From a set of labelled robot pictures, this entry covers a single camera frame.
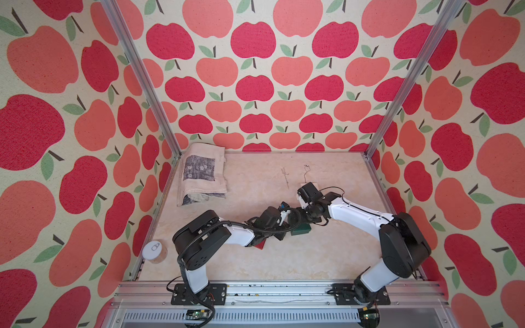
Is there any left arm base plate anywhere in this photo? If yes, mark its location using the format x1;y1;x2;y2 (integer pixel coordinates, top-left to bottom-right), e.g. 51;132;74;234
171;284;228;306

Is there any black corrugated cable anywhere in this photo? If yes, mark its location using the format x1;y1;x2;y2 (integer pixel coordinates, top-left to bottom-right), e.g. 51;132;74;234
171;206;306;328

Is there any right aluminium frame post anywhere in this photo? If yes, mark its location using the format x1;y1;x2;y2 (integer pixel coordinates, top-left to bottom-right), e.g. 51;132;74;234
364;0;463;161

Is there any aluminium frame post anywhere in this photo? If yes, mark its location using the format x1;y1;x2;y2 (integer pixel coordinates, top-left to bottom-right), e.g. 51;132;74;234
101;0;182;159
364;0;463;161

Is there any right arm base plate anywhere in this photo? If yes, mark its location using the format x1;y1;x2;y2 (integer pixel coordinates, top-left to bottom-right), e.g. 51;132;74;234
326;284;391;306

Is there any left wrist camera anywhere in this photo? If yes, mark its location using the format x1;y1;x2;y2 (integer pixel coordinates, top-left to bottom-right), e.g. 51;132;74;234
278;202;291;226

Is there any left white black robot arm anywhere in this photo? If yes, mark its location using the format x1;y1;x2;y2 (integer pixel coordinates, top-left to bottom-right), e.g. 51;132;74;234
172;203;305;295

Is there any white round object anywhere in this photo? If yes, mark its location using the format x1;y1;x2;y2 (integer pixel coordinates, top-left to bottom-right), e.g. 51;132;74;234
142;240;168;264

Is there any red jewelry box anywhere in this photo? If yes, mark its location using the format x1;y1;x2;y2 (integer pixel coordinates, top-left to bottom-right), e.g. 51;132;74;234
254;240;266;250

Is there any left aluminium frame post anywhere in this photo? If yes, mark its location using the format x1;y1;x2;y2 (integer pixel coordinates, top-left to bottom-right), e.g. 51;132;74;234
101;0;182;159

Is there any green jewelry box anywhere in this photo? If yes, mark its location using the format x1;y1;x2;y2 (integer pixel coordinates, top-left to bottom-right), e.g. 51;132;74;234
291;224;312;236

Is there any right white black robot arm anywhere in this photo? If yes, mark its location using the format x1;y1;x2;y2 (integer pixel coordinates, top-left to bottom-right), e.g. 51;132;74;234
297;183;431;302

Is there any folded beige patterned cloth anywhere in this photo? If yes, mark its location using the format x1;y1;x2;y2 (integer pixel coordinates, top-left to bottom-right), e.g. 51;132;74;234
176;143;228;206

